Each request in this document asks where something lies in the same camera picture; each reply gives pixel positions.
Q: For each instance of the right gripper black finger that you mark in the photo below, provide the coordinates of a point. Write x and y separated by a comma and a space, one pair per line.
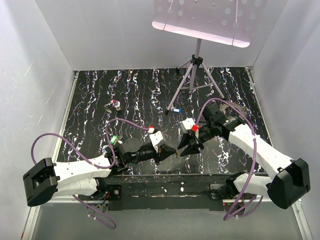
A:
192, 148
185, 140

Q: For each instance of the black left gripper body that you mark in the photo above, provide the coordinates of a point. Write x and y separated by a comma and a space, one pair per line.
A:
146, 154

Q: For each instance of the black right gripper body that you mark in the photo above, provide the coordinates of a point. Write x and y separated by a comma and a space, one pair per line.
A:
206, 132

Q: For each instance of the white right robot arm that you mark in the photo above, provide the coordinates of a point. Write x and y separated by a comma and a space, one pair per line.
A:
287, 179

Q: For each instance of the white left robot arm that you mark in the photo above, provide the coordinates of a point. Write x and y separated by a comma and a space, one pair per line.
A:
48, 179

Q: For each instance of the silver keyring holder with keys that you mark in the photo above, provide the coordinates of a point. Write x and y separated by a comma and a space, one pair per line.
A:
228, 111

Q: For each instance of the blue tagged key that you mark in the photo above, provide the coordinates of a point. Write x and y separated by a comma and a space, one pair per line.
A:
176, 110

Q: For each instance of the green tagged key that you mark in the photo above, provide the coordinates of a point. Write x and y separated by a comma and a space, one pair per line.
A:
113, 139

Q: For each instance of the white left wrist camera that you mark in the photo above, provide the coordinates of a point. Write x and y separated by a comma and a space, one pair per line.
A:
156, 137

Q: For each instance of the black base frame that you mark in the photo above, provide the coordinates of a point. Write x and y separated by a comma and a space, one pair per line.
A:
163, 191

